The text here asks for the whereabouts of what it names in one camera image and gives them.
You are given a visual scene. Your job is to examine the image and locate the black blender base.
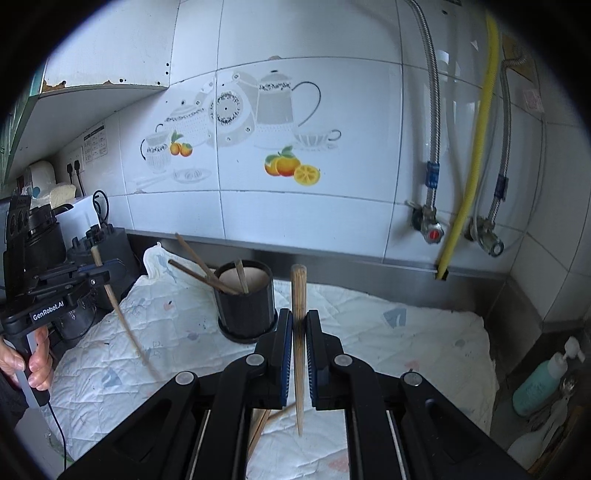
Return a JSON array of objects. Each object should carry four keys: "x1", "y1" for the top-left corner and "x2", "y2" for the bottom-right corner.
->
[{"x1": 67, "y1": 224, "x2": 139, "y2": 301}]

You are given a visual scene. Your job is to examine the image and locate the braided metal hose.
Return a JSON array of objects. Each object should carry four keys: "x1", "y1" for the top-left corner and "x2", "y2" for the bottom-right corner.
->
[
  {"x1": 406, "y1": 0, "x2": 442, "y2": 213},
  {"x1": 485, "y1": 51, "x2": 530, "y2": 227}
]

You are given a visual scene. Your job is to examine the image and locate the white wall cabinet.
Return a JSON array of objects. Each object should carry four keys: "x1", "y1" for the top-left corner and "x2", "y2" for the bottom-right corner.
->
[{"x1": 28, "y1": 0, "x2": 185, "y2": 121}]

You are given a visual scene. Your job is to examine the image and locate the white quilted cloth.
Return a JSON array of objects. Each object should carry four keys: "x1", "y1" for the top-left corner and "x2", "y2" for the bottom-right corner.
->
[{"x1": 46, "y1": 242, "x2": 502, "y2": 480}]

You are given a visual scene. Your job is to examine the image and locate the white wall label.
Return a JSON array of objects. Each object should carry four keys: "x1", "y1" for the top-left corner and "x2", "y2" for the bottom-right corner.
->
[{"x1": 83, "y1": 127, "x2": 110, "y2": 162}]

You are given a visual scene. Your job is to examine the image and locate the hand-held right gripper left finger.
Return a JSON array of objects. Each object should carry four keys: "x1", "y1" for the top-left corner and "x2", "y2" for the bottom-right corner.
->
[{"x1": 58, "y1": 309, "x2": 294, "y2": 480}]

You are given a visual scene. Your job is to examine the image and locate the green soap pump bottle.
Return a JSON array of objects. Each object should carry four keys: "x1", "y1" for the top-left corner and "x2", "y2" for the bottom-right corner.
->
[{"x1": 512, "y1": 336, "x2": 587, "y2": 416}]

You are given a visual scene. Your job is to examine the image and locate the metal angle valve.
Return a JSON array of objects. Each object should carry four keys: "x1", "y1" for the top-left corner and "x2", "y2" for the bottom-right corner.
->
[{"x1": 464, "y1": 217, "x2": 507, "y2": 258}]

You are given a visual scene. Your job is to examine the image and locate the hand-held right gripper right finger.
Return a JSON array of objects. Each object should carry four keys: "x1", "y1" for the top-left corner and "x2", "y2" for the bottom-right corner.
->
[{"x1": 305, "y1": 309, "x2": 532, "y2": 480}]

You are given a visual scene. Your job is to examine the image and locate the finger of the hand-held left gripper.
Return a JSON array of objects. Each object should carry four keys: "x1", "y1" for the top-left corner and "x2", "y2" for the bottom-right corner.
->
[
  {"x1": 76, "y1": 257, "x2": 126, "y2": 274},
  {"x1": 32, "y1": 270, "x2": 112, "y2": 291}
]

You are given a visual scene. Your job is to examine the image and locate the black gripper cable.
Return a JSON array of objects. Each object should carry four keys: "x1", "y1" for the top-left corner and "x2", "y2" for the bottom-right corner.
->
[{"x1": 46, "y1": 404, "x2": 68, "y2": 464}]

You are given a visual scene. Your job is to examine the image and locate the black chopstick holder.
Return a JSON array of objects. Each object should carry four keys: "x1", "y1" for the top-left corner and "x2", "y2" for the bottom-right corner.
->
[{"x1": 213, "y1": 261, "x2": 279, "y2": 344}]

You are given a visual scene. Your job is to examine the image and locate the yellow gas hose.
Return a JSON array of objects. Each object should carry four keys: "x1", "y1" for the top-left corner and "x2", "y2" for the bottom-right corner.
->
[{"x1": 434, "y1": 13, "x2": 502, "y2": 282}]

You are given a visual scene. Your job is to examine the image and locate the pink wall sticker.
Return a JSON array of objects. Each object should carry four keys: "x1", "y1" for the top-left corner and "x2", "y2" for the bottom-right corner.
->
[{"x1": 522, "y1": 88, "x2": 546, "y2": 112}]

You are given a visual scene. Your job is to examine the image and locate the black power cable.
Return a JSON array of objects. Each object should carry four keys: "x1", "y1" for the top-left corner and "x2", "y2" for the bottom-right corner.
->
[{"x1": 92, "y1": 190, "x2": 110, "y2": 227}]

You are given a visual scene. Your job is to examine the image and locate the person's left hand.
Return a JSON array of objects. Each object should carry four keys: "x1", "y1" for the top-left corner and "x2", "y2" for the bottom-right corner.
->
[{"x1": 0, "y1": 325, "x2": 54, "y2": 391}]

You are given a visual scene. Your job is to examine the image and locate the white box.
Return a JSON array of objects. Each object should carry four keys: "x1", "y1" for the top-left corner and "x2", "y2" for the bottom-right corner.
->
[{"x1": 53, "y1": 196, "x2": 100, "y2": 241}]

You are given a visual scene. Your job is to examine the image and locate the white appliance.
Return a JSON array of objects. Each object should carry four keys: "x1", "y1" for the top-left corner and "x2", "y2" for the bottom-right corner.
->
[{"x1": 25, "y1": 159, "x2": 59, "y2": 195}]

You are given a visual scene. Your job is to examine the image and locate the white plastic ladle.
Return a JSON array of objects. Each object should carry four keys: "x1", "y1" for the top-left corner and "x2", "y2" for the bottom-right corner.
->
[{"x1": 505, "y1": 401, "x2": 578, "y2": 468}]

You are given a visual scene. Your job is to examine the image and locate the red knob valve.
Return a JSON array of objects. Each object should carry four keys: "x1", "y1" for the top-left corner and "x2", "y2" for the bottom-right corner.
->
[{"x1": 406, "y1": 200, "x2": 447, "y2": 245}]

